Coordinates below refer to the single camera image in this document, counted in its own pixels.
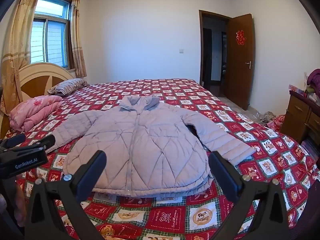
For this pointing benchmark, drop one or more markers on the wooden arched headboard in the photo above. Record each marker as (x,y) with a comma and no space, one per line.
(37,77)

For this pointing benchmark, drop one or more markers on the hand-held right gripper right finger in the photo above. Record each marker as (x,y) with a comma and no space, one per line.
(231,177)

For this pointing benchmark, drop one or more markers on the crumpled clothes pile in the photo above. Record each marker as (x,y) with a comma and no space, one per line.
(267,117)

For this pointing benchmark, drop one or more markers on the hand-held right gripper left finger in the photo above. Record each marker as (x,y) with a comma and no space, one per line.
(87,177)

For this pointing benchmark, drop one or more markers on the lilac quilted puffer jacket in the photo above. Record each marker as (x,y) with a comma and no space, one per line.
(140,142)

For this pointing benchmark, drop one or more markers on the brown wooden door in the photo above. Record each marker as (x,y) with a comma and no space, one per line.
(240,80)

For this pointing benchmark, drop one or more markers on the purple cloth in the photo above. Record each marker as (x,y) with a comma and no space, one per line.
(315,80)

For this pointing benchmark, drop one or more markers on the folded pink quilt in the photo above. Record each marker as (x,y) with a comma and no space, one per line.
(35,112)

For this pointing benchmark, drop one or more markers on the red checkered printed bedsheet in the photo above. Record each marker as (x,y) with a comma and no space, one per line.
(250,170)

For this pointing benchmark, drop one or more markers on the sliding glass window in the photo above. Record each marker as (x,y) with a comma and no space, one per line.
(53,40)

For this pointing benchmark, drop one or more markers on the brown wooden dresser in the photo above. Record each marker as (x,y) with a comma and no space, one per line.
(297,115)

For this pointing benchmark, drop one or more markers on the colourful flat box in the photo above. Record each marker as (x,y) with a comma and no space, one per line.
(296,89)

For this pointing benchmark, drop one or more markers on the red paper door decoration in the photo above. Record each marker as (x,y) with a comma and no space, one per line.
(240,38)

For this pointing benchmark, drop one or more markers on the wide beige floral curtain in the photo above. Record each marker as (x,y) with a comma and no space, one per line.
(17,42)

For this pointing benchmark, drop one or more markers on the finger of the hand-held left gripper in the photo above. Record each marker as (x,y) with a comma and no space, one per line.
(47,142)
(15,140)

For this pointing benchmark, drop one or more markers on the narrow beige floral curtain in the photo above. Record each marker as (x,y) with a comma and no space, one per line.
(77,42)

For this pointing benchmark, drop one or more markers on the dark wooden door frame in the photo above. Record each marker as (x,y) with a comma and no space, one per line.
(200,55)

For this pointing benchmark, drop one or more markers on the striped pillow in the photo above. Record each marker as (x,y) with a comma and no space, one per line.
(67,86)

